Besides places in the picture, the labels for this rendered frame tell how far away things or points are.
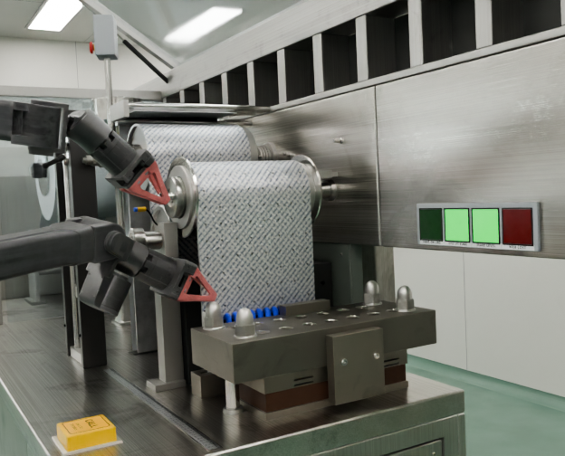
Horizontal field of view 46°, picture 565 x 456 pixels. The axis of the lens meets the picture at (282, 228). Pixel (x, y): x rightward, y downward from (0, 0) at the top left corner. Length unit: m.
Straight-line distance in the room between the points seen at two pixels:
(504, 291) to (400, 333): 3.07
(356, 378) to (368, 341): 0.06
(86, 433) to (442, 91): 0.76
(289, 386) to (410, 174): 0.42
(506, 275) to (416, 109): 3.07
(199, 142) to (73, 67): 5.55
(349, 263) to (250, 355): 0.41
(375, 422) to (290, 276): 0.33
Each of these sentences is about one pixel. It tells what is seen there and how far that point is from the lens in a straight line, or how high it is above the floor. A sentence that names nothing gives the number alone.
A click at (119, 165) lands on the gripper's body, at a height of 1.31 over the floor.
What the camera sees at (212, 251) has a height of 1.15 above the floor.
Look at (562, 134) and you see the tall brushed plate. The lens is 0.99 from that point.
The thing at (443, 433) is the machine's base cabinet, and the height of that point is 0.83.
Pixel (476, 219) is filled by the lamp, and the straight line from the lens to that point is 1.08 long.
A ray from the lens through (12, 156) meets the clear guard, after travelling 2.15.
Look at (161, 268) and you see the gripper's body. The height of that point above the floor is 1.13.
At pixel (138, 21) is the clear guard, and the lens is 2.10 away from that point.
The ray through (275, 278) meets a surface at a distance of 1.25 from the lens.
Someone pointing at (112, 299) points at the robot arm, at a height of 1.09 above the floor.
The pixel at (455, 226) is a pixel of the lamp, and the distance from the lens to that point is 1.11.
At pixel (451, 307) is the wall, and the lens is 4.56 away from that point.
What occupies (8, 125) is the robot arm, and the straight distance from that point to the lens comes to 1.14.
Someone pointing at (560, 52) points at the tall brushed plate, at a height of 1.42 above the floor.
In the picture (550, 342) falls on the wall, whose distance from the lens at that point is 4.08.
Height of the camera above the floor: 1.25
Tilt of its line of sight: 3 degrees down
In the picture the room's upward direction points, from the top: 3 degrees counter-clockwise
